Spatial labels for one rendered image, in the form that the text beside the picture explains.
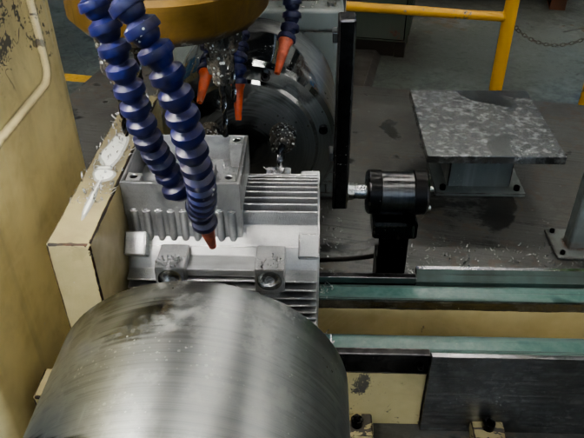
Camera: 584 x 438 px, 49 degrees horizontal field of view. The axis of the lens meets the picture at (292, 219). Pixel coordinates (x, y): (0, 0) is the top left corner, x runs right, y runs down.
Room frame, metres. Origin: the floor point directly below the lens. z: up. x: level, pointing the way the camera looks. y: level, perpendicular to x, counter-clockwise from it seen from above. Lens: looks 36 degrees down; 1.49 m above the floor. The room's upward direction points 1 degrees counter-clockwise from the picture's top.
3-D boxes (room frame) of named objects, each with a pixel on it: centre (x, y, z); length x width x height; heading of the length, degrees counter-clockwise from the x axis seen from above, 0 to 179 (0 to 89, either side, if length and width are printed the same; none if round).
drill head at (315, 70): (0.92, 0.06, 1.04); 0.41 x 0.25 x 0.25; 178
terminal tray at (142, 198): (0.59, 0.11, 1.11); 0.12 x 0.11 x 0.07; 88
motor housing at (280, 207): (0.59, 0.07, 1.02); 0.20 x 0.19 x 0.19; 88
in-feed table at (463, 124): (1.10, -0.36, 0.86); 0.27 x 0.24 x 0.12; 178
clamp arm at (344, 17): (0.72, -0.07, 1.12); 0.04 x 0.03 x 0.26; 88
